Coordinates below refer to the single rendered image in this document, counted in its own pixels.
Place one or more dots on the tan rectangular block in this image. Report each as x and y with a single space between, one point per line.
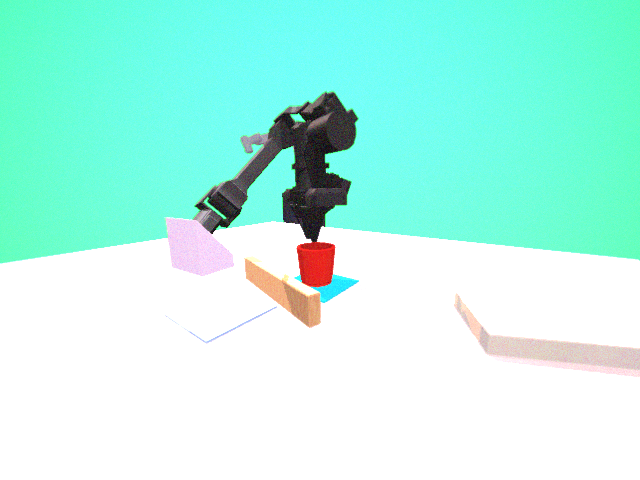
298 299

